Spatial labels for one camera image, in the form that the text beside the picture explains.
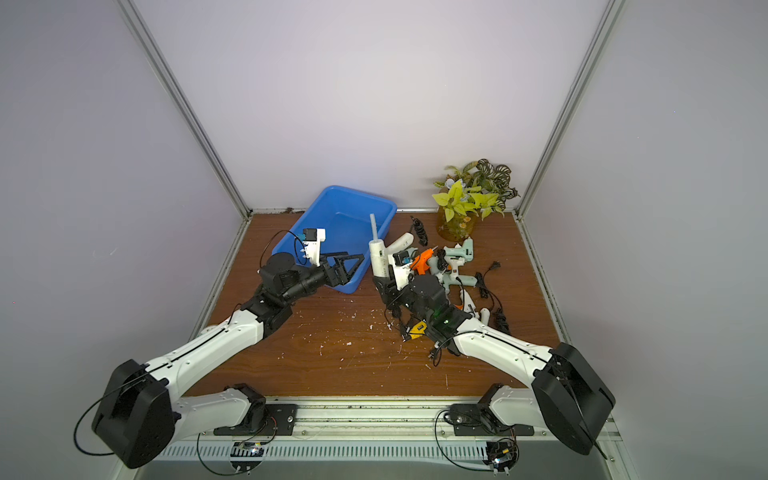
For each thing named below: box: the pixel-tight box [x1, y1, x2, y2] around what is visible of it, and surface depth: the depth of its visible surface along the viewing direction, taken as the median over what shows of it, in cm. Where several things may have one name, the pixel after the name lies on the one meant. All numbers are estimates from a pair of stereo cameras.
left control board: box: [230, 442, 265, 472], surface depth 73 cm
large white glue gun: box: [369, 213, 415, 278], surface depth 77 cm
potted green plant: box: [431, 159, 520, 242], surface depth 97 cm
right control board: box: [482, 441, 517, 472], surface depth 71 cm
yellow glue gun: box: [409, 320, 427, 339], surface depth 88 cm
